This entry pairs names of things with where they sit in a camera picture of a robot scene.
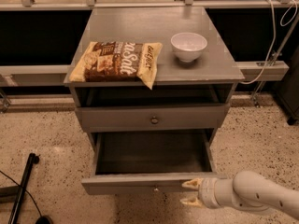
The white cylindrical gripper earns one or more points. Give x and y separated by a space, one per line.
206 192

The grey drawer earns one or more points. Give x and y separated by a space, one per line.
148 161
150 118

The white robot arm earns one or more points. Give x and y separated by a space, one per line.
247 191

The grey wooden drawer cabinet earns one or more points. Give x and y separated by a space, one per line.
210 79

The dark cabinet at right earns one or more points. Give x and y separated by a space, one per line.
287 90

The white ceramic bowl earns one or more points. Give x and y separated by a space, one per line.
188 47

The brown yellow snack bag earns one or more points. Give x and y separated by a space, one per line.
118 61

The black metal stand leg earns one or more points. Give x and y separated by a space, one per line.
15 194

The metal railing frame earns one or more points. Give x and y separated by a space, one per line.
39 38

